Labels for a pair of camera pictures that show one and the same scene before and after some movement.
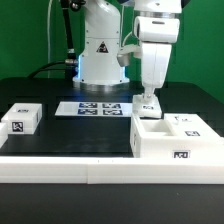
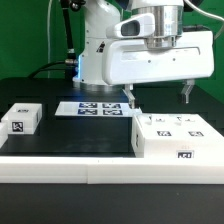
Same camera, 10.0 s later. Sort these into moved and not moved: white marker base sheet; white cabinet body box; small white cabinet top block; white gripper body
Moved: white gripper body
Not moved: white cabinet body box; white marker base sheet; small white cabinet top block
